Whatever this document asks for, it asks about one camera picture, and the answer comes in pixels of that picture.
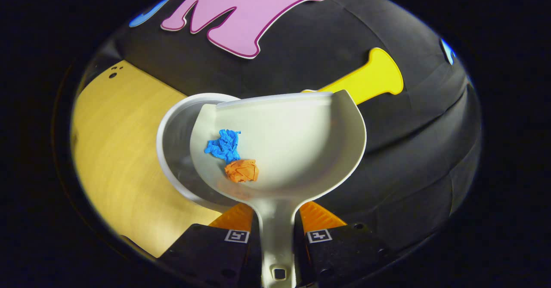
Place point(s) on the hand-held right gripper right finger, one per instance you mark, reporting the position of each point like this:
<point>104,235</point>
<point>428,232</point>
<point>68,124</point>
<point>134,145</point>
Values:
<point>344,253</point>

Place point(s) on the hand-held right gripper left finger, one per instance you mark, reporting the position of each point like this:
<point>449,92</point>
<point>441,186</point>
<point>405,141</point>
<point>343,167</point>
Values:
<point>211,253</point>

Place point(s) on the orange paper ball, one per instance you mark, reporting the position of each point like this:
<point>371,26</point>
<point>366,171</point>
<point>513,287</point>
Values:
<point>242,171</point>

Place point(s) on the blue paper ball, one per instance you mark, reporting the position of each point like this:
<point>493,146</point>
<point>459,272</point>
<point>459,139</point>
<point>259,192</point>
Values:
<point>224,147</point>

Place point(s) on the white ribbed garbage bin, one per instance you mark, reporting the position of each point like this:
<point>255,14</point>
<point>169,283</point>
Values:
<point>176,150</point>

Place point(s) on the white plastic dustpan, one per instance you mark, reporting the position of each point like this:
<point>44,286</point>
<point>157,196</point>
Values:
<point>292,146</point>

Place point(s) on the wooden desktop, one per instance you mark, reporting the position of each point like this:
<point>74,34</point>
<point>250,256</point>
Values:
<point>125,150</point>

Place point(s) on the black backdrop cloth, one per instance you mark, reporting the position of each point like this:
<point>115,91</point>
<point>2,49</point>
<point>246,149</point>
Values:
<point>409,150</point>

